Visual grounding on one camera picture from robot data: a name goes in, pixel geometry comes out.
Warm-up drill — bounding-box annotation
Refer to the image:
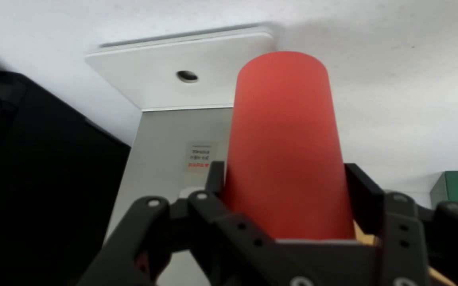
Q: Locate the white and silver coffeemaker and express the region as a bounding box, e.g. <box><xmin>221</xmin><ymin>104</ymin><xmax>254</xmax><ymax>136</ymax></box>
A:
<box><xmin>85</xmin><ymin>23</ymin><xmax>277</xmax><ymax>286</ymax></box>

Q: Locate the orange cup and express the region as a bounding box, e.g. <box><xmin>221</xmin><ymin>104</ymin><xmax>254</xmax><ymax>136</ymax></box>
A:
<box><xmin>223</xmin><ymin>50</ymin><xmax>356</xmax><ymax>241</ymax></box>

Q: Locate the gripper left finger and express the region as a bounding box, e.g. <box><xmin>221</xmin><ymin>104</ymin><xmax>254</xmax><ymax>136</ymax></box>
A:
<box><xmin>77</xmin><ymin>161</ymin><xmax>294</xmax><ymax>286</ymax></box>

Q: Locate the black appliance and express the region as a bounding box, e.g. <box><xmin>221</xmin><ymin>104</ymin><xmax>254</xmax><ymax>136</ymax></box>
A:
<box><xmin>0</xmin><ymin>67</ymin><xmax>131</xmax><ymax>286</ymax></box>

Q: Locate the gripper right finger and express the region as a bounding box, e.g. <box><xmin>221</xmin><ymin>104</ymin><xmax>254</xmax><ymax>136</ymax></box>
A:
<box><xmin>344</xmin><ymin>163</ymin><xmax>458</xmax><ymax>286</ymax></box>

